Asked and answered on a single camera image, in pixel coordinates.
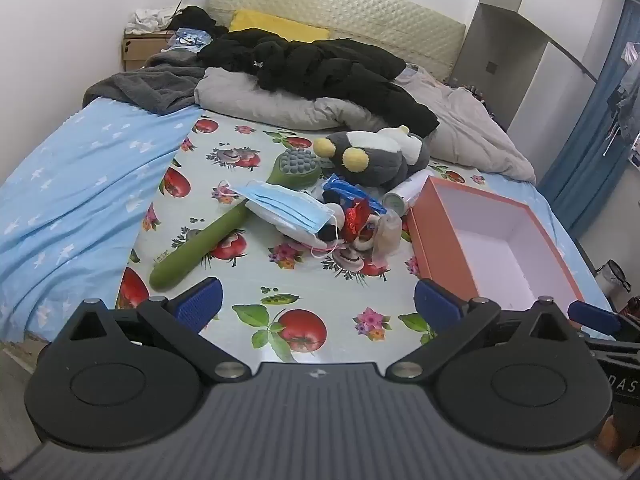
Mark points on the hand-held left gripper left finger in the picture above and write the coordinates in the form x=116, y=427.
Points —
x=200, y=304

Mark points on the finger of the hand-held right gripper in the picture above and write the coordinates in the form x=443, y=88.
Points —
x=595, y=316

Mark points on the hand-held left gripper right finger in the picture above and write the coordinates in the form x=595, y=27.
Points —
x=437, y=306

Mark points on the clear pouch with beige filling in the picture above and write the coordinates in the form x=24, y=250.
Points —
x=389, y=232

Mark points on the orange cardboard box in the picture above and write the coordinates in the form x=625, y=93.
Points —
x=500, y=240

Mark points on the red foil wrapper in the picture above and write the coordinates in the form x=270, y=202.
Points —
x=351, y=220

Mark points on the blue face mask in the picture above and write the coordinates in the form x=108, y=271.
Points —
x=285, y=205

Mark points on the panda plush toy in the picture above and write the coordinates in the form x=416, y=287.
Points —
x=327, y=232

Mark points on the person's right hand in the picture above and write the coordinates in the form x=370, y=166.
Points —
x=617, y=442

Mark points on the small trash can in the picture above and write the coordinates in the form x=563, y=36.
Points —
x=611, y=277

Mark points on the green massage brush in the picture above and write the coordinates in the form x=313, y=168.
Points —
x=220, y=230

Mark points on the fruit print tablecloth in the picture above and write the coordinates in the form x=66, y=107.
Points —
x=300, y=280

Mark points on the white tube with silver cap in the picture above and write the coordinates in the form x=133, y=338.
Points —
x=405, y=195

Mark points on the blue snack packet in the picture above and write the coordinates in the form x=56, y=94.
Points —
x=345, y=191

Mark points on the grey plush toy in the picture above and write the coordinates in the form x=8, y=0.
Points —
x=380, y=160

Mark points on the blue curtain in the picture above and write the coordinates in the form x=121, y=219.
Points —
x=585, y=150

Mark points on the light grey duvet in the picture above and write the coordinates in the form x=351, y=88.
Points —
x=260, y=100

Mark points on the hanging clothes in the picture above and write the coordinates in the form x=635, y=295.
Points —
x=627, y=95

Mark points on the dark grey blanket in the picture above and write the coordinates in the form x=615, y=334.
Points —
x=145, y=85

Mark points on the brown cardboard box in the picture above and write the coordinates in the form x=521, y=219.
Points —
x=142, y=52

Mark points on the black jacket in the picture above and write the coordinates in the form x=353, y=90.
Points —
x=320, y=67

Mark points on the blue plastic packet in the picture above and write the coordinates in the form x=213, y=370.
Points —
x=190, y=38

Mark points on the black crumpled clothing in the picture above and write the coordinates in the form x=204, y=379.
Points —
x=192, y=19

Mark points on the yellow pillow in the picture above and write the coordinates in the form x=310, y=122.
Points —
x=270, y=24

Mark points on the white crumpled clothing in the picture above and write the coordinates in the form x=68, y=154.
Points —
x=147, y=20

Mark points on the beige quilted headboard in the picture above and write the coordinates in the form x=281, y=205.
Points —
x=350, y=5

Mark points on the grey wall cabinet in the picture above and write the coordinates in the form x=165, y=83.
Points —
x=520, y=50

